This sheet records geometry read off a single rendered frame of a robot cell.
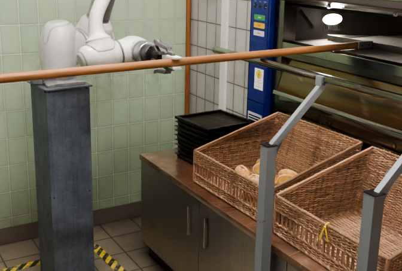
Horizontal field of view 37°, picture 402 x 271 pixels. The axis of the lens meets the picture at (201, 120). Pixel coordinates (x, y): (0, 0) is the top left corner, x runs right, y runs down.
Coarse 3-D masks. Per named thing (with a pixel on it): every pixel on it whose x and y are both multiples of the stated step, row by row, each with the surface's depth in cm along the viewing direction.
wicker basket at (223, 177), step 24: (264, 120) 283; (216, 144) 271; (240, 144) 279; (288, 144) 276; (312, 144) 264; (336, 144) 253; (360, 144) 241; (216, 168) 251; (288, 168) 275; (312, 168) 230; (216, 192) 254; (240, 192) 238; (312, 192) 234
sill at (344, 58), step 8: (312, 56) 266; (320, 56) 261; (328, 56) 256; (336, 56) 252; (344, 56) 248; (352, 56) 244; (360, 56) 244; (352, 64) 245; (360, 64) 241; (368, 64) 237; (376, 64) 233; (384, 64) 230; (392, 64) 227; (400, 64) 228; (384, 72) 231; (392, 72) 227; (400, 72) 224
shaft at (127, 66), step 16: (288, 48) 243; (304, 48) 246; (320, 48) 250; (336, 48) 255; (352, 48) 261; (112, 64) 204; (128, 64) 206; (144, 64) 209; (160, 64) 213; (176, 64) 216; (192, 64) 220; (0, 80) 185; (16, 80) 187
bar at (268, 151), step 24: (216, 48) 264; (288, 72) 222; (312, 72) 211; (312, 96) 206; (384, 96) 182; (288, 120) 205; (264, 144) 202; (264, 168) 202; (264, 192) 204; (384, 192) 163; (264, 216) 206; (264, 240) 209; (360, 240) 166; (264, 264) 212; (360, 264) 167
